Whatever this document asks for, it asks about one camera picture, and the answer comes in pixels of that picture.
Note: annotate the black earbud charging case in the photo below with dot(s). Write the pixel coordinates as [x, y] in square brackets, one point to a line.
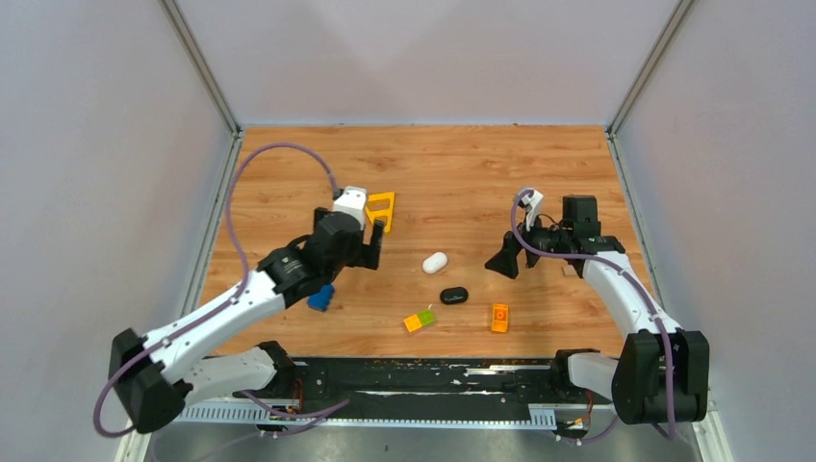
[454, 295]

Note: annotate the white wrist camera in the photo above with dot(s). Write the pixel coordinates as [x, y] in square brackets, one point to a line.
[352, 201]
[532, 201]

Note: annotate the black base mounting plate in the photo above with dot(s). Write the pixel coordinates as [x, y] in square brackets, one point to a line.
[426, 388]

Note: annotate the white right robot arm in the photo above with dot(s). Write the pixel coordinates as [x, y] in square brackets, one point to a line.
[661, 375]

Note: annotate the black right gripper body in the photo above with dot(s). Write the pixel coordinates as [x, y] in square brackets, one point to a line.
[548, 240]

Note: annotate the orange green toy brick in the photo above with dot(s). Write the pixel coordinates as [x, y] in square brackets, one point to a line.
[419, 320]

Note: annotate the blue toy brick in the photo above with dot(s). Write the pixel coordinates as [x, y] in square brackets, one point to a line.
[321, 300]

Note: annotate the white earbud charging case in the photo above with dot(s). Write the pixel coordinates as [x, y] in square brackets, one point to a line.
[434, 263]

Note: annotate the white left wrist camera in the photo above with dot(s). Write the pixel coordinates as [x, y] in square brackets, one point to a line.
[352, 201]

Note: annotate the orange arch toy block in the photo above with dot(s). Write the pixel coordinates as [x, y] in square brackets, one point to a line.
[500, 318]

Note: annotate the yellow triangular toy block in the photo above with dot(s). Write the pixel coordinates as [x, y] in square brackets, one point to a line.
[381, 207]

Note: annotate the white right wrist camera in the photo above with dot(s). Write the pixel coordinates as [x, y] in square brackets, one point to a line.
[532, 201]

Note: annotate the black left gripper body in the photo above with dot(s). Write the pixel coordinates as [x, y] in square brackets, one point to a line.
[356, 260]

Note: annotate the white slotted cable duct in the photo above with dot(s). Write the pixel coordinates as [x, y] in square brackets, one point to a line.
[223, 412]

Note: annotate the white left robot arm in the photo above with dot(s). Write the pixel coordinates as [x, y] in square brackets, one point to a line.
[155, 376]

